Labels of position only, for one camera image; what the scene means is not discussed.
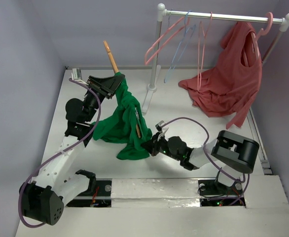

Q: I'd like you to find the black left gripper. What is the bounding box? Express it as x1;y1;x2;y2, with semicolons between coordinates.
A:
83;74;124;122

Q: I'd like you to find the wooden clothes hanger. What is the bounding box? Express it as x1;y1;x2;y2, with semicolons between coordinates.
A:
103;40;142;138

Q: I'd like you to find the green t shirt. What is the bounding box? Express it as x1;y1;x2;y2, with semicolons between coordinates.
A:
93;73;152;160

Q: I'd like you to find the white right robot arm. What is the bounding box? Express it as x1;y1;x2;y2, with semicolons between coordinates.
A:
141;130;259;194

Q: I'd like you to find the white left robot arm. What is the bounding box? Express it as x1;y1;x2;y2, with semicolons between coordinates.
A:
18;73;125;228

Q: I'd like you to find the pink thick plastic hanger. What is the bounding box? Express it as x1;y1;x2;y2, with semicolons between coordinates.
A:
144;16;185;66

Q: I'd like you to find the red t shirt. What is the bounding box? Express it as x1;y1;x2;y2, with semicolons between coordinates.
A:
179;22;262;129

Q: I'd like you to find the pink hanger holding red shirt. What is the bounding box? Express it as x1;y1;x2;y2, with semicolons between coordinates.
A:
240;12;274;67

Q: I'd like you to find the white clothes rack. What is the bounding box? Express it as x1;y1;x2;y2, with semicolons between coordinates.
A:
142;3;289;113

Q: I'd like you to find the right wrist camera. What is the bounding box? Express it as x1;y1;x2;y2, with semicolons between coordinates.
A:
155;120;169;140

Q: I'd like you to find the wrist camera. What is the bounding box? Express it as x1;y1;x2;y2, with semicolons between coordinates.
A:
70;68;88;85
155;120;169;140

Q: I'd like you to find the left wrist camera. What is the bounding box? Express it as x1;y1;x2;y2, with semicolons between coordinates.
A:
70;68;88;85

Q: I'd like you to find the light blue wire hanger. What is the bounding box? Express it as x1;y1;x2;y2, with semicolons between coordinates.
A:
164;10;196;83

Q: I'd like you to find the pink thin wire hanger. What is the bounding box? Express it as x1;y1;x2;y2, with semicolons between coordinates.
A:
197;12;213;91

